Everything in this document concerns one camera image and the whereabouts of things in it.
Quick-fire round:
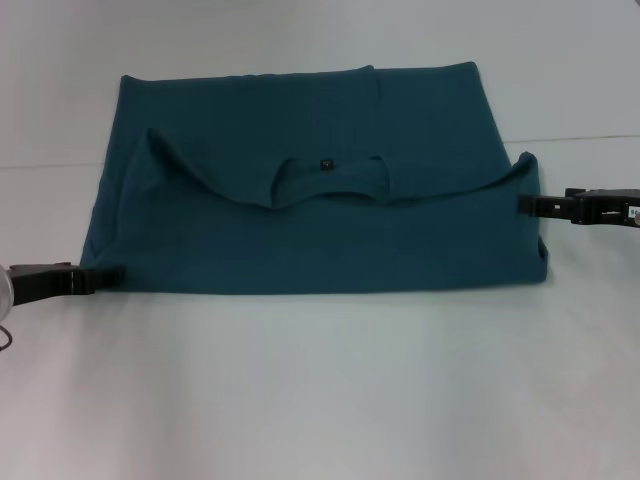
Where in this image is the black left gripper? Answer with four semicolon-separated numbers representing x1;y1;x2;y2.
8;261;127;307

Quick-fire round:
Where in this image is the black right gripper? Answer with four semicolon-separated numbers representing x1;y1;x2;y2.
517;186;640;230

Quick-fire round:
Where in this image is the teal t-shirt with FREE print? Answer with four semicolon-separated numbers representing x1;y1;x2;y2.
78;60;551;297

